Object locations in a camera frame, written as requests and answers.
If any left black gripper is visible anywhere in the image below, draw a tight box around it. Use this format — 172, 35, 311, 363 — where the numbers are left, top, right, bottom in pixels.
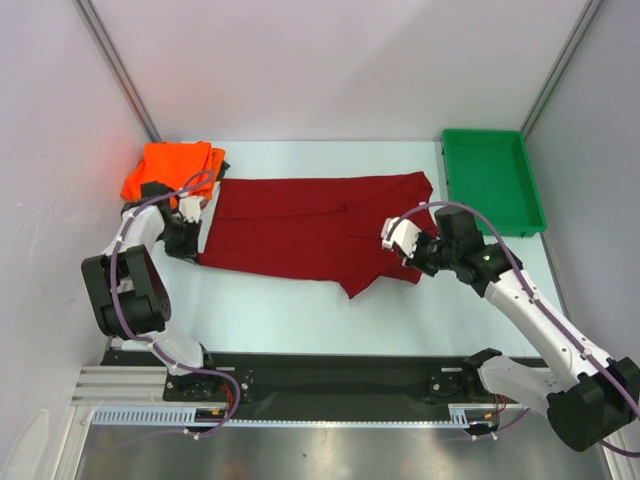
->
157, 216, 202, 264

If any dark red t-shirt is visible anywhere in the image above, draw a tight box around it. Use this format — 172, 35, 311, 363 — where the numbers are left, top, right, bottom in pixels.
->
198, 171, 433, 298

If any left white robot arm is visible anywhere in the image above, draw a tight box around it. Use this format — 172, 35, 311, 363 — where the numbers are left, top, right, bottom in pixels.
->
81, 181, 221, 400

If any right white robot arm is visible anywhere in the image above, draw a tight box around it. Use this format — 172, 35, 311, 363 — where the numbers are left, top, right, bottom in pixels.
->
381, 201, 639, 458

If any orange folded t-shirt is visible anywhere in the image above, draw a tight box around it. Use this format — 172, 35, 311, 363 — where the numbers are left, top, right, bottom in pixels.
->
120, 142, 226, 202

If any dark folded t-shirt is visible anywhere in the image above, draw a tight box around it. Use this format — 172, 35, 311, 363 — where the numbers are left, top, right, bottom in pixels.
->
217, 161, 230, 181

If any green plastic tray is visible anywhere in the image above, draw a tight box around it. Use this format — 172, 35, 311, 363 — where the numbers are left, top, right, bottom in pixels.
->
441, 128, 547, 237

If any front aluminium extrusion beam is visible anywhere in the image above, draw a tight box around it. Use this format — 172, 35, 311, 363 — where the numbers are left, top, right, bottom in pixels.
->
69, 364, 551, 409

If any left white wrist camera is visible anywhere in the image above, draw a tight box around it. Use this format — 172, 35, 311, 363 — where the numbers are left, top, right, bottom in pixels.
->
178, 195, 207, 223

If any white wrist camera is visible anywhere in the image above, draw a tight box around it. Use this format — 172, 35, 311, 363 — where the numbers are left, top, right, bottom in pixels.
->
178, 195, 207, 223
381, 217, 421, 258

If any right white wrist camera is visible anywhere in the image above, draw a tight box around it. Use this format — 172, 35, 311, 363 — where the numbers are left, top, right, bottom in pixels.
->
381, 217, 421, 258

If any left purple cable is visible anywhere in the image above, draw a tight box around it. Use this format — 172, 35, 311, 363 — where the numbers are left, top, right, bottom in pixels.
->
110, 169, 242, 441

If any purple cable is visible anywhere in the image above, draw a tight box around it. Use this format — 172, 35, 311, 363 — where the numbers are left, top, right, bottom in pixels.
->
110, 169, 242, 441
384, 200, 640, 457

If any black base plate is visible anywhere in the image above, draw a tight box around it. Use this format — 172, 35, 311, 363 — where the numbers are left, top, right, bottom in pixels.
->
101, 349, 521, 424

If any light blue cable duct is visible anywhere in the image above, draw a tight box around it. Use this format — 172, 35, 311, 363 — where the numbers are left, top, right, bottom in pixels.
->
92, 405, 474, 429

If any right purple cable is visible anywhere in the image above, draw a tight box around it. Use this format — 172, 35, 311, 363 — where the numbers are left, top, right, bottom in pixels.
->
384, 200, 640, 457

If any left rear aluminium post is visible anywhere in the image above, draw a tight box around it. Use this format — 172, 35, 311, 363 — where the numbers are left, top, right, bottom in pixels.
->
72, 0, 162, 142

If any aluminium post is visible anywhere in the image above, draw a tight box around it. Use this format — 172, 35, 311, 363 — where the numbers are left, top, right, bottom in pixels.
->
520, 0, 608, 139
72, 0, 162, 142

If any right rear aluminium post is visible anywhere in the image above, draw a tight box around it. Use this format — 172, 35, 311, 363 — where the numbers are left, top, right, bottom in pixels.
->
520, 0, 608, 139

